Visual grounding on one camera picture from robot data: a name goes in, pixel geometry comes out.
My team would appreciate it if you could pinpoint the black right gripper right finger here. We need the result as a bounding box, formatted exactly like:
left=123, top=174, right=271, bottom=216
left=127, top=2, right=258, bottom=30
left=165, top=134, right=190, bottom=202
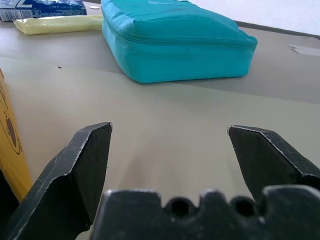
left=226, top=124, right=320, bottom=202

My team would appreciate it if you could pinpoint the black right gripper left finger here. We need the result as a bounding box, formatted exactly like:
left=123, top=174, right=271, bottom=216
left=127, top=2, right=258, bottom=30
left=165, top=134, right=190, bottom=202
left=0, top=121, right=113, bottom=240

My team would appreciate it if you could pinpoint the yellow cardboard box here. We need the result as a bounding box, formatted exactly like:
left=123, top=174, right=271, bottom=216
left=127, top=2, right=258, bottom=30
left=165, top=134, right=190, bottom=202
left=0, top=67, right=33, bottom=202

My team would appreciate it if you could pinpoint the teal zippered fabric case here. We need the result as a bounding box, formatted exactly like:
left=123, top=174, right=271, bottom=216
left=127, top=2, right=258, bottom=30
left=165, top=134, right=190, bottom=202
left=100, top=0, right=259, bottom=84

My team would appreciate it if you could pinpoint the pale yellow plastic pouch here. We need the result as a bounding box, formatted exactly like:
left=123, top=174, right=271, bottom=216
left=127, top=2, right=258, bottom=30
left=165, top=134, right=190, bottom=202
left=13, top=14, right=105, bottom=36

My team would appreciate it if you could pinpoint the blue and white carton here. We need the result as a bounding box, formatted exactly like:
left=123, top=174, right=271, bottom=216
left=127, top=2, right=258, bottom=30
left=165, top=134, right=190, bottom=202
left=0, top=0, right=89, bottom=22

